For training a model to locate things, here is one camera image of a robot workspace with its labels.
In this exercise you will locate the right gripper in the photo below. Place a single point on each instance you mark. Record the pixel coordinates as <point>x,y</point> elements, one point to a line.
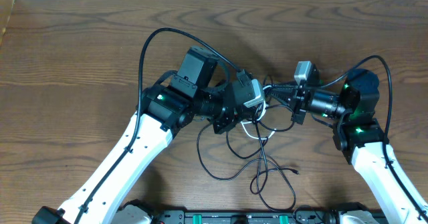
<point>290,95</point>

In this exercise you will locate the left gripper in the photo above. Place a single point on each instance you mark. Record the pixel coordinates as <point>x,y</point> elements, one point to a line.
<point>229,112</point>

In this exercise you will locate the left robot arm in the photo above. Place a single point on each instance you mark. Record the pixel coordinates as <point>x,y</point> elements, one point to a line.
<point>165,108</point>

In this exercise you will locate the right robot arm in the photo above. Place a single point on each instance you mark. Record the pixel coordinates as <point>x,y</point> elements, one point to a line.
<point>359,136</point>

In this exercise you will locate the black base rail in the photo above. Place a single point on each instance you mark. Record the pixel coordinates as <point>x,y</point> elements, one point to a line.
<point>234,217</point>

